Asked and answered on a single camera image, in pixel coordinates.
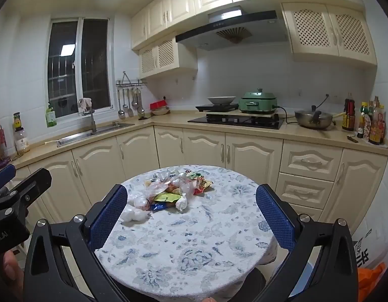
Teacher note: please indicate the cream base cabinets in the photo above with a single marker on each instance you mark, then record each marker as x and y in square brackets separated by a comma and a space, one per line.
[253, 151]

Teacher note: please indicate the clear floss cake packet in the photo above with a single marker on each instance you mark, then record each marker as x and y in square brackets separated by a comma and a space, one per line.
[159, 187]

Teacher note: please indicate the cream upper wall cabinets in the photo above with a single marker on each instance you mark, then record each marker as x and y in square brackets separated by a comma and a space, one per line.
[181, 3]

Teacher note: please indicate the red container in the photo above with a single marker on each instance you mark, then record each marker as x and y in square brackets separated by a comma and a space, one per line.
[158, 105]

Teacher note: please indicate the group of condiment bottles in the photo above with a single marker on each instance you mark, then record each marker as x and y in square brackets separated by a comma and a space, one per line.
[376, 129]

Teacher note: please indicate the crumpled clear plastic wrapper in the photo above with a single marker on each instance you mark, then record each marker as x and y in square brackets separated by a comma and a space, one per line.
[165, 173]

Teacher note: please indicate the colourful snack packets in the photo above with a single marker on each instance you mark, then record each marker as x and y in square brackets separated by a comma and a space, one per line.
[200, 181]

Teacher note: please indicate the cream lattice door cabinet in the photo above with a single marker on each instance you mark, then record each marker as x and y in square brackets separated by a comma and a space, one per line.
[165, 53]
[310, 28]

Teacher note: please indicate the large dark sauce bottle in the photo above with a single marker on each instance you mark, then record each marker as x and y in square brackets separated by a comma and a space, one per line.
[348, 116]

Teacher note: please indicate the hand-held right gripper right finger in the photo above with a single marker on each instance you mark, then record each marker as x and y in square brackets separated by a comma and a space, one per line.
[274, 217]

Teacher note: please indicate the metal faucet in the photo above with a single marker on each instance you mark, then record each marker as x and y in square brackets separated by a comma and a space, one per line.
[93, 122]

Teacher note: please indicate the steel wok with lid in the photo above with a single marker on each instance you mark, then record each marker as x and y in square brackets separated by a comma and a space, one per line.
[313, 119]

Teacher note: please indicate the metal spatula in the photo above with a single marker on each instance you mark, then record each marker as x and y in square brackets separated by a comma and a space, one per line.
[130, 110]

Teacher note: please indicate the stainless steel sink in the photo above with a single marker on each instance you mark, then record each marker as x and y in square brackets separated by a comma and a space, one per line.
[96, 130]

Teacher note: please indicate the blue snack packet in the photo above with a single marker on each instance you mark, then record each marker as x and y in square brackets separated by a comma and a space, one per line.
[160, 207]

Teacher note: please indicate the green dish soap bottle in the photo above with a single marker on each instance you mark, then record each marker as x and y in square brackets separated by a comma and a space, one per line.
[51, 116]

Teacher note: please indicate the metal skimmer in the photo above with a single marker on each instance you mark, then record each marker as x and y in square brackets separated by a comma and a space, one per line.
[135, 102]

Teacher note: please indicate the beige bowl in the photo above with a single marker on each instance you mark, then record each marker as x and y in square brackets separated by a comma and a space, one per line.
[160, 112]

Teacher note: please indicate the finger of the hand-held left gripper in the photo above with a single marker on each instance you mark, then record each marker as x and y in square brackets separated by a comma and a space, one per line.
[3, 176]
[33, 184]

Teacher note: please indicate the orange plastic bag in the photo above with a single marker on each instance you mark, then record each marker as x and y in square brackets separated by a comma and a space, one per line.
[370, 280]

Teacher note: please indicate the pale cloth on faucet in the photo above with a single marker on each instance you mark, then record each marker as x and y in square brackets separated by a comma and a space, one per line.
[86, 103]

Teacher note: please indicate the black range hood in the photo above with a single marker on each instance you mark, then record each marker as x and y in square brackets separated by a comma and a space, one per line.
[231, 34]

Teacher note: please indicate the yellow label dark bottle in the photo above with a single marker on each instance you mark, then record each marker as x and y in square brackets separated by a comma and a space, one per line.
[17, 121]

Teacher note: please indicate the yellow green snack packet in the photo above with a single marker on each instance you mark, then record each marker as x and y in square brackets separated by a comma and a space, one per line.
[167, 197]

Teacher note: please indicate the grey shallow bowl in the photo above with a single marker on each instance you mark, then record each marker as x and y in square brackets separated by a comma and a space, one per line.
[222, 100]

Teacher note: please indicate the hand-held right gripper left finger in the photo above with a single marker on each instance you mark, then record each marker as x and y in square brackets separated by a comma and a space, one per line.
[109, 217]

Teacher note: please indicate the purple utensil holder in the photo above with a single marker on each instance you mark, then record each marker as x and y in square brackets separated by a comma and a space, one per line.
[2, 163]

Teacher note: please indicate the floral white blue tablecloth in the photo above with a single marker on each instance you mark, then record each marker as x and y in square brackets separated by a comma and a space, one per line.
[187, 242]

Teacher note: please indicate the wooden board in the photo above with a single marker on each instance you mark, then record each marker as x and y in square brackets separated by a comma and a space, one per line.
[244, 115]

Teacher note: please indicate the clear jar white label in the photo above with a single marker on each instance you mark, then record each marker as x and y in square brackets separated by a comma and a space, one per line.
[21, 143]

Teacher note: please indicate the dark kitchen window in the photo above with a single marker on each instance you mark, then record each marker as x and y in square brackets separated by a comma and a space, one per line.
[93, 63]

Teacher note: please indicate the person's left hand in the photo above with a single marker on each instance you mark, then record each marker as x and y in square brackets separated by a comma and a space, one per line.
[12, 269]

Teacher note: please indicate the small dark tool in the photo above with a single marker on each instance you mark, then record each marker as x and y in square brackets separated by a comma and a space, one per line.
[352, 138]

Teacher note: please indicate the small drip dish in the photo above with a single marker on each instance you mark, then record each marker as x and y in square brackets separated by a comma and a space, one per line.
[143, 118]

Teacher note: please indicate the green electric pot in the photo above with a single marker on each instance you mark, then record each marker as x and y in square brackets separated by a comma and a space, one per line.
[256, 103]

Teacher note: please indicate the black induction cooker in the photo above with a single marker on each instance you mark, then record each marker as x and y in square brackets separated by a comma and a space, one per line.
[212, 108]

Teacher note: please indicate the black gas stove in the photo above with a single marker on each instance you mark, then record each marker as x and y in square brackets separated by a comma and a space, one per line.
[238, 122]

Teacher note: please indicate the red-printed plastic-wrapped ball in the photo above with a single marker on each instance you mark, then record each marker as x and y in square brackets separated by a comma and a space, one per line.
[143, 203]

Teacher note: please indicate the yellow cap sauce bottle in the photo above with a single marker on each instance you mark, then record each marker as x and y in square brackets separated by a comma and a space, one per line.
[362, 125]

